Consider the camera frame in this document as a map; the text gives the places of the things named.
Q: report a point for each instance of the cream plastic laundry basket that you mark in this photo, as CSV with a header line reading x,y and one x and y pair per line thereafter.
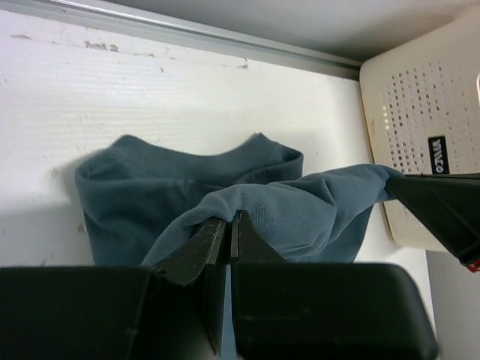
x,y
421,101

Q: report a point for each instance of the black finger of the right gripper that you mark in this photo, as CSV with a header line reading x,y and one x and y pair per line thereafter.
x,y
447,206

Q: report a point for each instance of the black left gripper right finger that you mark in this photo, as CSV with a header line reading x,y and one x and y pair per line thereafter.
x,y
287,310

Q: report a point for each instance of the teal t shirt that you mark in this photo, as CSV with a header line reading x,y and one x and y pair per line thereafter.
x,y
142,202

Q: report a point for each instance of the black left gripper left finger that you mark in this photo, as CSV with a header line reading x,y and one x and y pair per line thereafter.
x,y
171,310

